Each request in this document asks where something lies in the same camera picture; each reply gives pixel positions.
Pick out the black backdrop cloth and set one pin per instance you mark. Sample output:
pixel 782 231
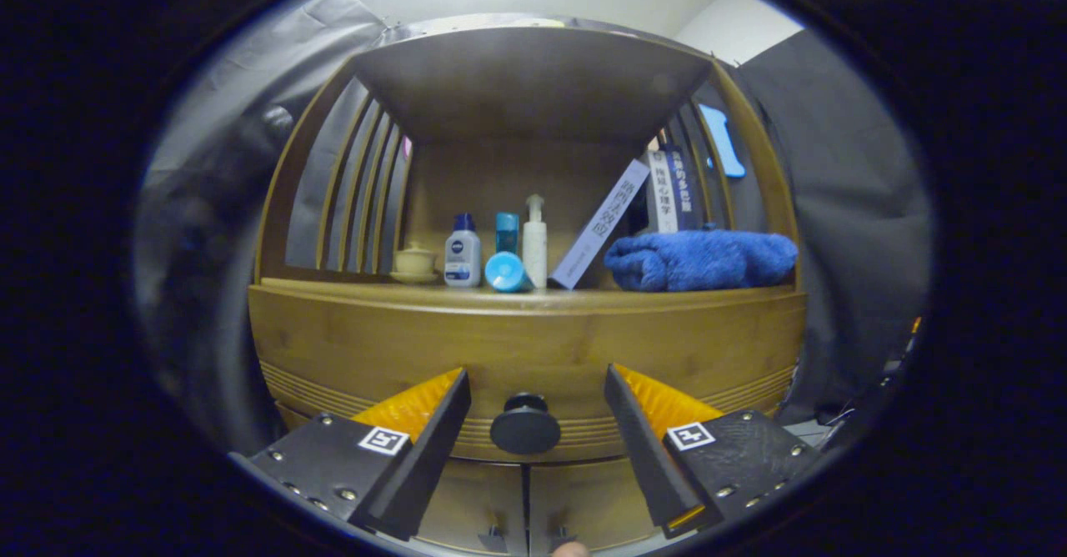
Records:
pixel 834 207

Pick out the cream lidded teacup with saucer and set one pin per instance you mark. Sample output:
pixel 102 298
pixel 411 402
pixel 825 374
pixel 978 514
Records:
pixel 414 263

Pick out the dark blue book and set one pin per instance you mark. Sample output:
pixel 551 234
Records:
pixel 683 194

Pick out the pale lilac book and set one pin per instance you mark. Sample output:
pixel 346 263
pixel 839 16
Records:
pixel 600 228

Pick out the white pump bottle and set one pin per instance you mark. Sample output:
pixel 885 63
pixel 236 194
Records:
pixel 534 248

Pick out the wooden countertop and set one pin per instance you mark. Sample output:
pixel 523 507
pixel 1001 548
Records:
pixel 350 287

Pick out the teal clear bottle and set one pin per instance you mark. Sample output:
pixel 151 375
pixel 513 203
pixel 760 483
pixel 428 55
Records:
pixel 507 233

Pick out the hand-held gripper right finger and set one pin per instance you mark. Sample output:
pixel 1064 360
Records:
pixel 642 449

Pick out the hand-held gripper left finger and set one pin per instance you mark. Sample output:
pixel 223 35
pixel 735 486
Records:
pixel 433 449

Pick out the white lotion bottle blue cap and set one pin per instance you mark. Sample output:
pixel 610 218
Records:
pixel 462 257

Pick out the blue white cream tube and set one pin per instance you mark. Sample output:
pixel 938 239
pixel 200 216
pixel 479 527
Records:
pixel 506 273

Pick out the wooden cabinet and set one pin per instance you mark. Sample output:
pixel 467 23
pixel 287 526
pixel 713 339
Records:
pixel 533 82

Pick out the wooden cabinet door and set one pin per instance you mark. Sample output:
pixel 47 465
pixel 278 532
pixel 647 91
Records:
pixel 583 499
pixel 479 499

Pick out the wooden drawer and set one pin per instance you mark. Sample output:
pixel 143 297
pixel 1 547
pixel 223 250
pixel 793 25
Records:
pixel 533 348

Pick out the blue folded towel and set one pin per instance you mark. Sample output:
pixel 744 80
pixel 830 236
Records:
pixel 700 261

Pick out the white spine book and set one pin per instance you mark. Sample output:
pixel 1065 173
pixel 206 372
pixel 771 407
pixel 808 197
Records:
pixel 663 198

